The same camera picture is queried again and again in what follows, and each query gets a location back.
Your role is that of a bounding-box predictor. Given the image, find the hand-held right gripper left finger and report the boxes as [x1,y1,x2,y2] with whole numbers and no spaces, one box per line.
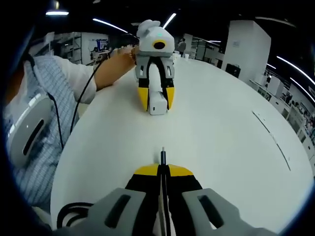
[53,163,163,236]

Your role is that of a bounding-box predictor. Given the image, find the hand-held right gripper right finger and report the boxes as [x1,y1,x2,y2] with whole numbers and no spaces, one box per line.
[164,164,279,236]

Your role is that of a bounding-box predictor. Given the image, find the white charger adapter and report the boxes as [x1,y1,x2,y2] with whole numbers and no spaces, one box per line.
[148,89,168,116]

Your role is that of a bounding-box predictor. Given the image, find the black Type-C cable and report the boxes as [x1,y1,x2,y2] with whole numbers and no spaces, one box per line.
[58,146,173,236]

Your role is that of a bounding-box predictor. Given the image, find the white desk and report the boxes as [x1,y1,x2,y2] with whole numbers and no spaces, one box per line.
[50,58,315,234]

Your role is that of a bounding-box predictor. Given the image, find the person's left hand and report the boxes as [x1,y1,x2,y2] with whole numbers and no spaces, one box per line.
[126,48,140,66]

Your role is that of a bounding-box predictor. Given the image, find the long ceiling light strip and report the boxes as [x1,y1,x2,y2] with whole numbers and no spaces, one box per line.
[92,17,128,34]
[162,12,177,29]

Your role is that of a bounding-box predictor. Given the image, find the black box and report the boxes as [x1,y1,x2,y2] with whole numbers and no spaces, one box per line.
[225,63,241,78]

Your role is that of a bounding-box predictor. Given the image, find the person's checkered shirt torso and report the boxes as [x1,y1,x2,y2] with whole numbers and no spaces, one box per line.
[4,55,96,205]

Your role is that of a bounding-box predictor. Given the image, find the white square pillar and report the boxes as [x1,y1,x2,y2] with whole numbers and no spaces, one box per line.
[222,20,271,79]

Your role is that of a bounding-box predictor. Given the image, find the white chest device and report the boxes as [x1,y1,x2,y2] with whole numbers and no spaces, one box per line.
[7,95,55,170]

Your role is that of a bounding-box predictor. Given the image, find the black device cable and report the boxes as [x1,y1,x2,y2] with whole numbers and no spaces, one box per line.
[70,54,111,133]
[24,54,65,149]

